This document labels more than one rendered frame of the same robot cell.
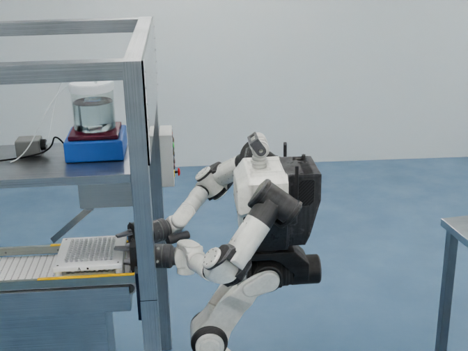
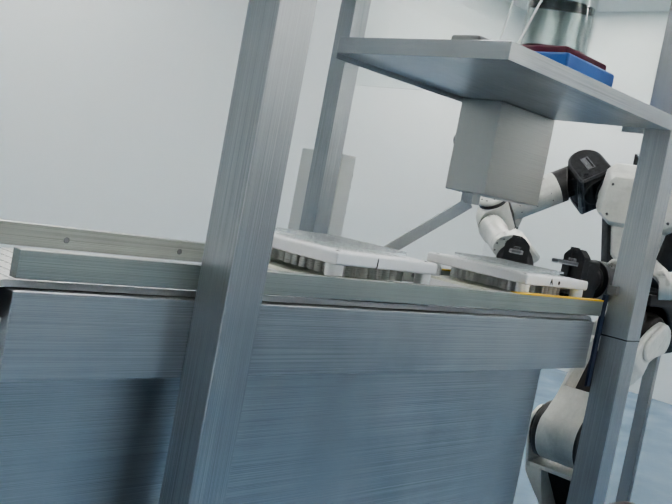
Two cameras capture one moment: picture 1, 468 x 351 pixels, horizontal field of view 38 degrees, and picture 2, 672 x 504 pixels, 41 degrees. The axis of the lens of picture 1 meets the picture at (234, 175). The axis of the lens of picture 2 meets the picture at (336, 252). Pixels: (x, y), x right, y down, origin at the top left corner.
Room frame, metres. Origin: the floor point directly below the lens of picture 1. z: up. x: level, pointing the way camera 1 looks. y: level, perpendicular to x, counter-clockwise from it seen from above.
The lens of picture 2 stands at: (1.16, 2.08, 1.06)
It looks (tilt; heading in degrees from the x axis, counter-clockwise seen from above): 4 degrees down; 317
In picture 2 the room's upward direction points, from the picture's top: 11 degrees clockwise
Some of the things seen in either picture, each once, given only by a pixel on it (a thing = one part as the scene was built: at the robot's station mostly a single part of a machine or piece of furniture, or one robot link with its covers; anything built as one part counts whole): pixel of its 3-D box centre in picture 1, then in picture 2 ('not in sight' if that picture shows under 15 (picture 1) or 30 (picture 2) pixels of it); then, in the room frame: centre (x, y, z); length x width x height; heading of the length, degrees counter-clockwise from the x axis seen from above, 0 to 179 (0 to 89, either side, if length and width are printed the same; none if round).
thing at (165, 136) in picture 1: (167, 155); (321, 195); (3.17, 0.32, 1.05); 0.17 x 0.06 x 0.26; 4
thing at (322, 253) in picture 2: not in sight; (335, 250); (2.26, 1.06, 0.97); 0.25 x 0.24 x 0.02; 3
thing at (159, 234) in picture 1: (144, 234); (512, 262); (2.42, 0.35, 0.98); 0.12 x 0.10 x 0.13; 126
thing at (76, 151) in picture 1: (96, 140); (545, 75); (2.34, 0.49, 1.39); 0.21 x 0.20 x 0.09; 4
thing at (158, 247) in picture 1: (147, 255); (587, 278); (2.24, 0.32, 0.98); 0.12 x 0.10 x 0.13; 86
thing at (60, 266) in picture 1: (91, 253); (507, 271); (2.30, 0.53, 0.97); 0.25 x 0.24 x 0.02; 4
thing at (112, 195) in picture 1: (108, 177); (500, 153); (2.43, 0.47, 1.22); 0.22 x 0.11 x 0.20; 94
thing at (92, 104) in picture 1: (92, 102); (561, 10); (2.33, 0.48, 1.53); 0.15 x 0.15 x 0.19
